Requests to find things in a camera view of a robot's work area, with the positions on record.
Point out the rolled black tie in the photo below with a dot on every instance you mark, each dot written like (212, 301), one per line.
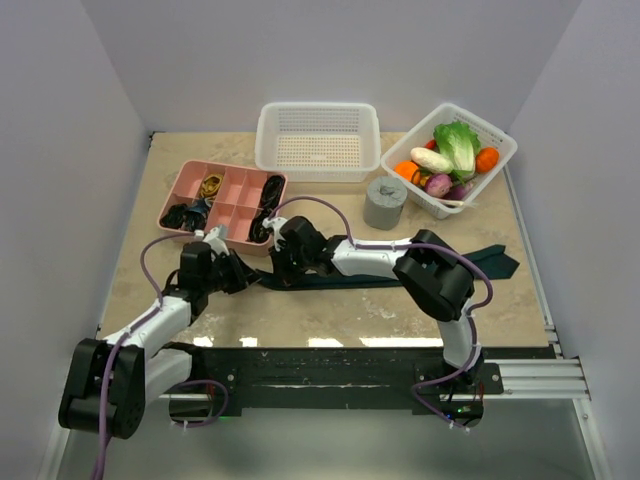
(272, 192)
(258, 233)
(174, 218)

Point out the white vegetable basket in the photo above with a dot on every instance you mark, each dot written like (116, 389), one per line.
(419, 135)

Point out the purple onion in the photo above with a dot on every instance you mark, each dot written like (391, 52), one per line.
(438, 185)

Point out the orange fruit left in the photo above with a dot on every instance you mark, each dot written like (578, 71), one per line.
(408, 170)

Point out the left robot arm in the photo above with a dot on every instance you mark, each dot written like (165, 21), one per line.
(111, 381)

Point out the green lettuce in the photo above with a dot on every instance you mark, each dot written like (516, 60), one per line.
(459, 143)

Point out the rolled blue tie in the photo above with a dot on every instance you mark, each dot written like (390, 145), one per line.
(195, 217)

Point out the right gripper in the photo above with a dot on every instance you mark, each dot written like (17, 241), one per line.
(278, 263)

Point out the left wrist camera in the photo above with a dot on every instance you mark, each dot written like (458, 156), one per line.
(216, 239)

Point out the purple eggplant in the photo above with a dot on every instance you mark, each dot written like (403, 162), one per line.
(459, 192)

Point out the white radish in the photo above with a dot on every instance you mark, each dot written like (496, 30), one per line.
(430, 160)

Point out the rolled black tie front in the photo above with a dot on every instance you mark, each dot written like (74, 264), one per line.
(258, 233)

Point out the rolled black tie left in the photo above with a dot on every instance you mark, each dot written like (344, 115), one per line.
(174, 218)

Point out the white empty basket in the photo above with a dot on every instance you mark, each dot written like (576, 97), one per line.
(318, 141)

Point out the orange fruit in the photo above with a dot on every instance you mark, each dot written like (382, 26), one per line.
(408, 170)
(486, 159)

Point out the pink divided tray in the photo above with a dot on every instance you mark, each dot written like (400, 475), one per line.
(235, 205)

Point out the grey cylinder roll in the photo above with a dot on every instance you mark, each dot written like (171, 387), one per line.
(384, 202)

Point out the rolled yellow tie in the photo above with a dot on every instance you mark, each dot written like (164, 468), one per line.
(210, 186)

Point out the rolled black tie back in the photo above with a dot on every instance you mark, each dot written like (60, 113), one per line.
(272, 192)

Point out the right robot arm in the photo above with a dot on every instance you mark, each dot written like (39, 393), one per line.
(439, 280)

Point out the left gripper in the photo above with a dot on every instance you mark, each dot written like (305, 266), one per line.
(241, 273)

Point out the dark green tie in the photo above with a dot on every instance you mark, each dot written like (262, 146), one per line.
(493, 261)

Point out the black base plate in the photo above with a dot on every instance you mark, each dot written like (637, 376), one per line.
(384, 378)

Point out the orange fruit right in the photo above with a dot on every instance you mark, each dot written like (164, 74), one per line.
(486, 159)

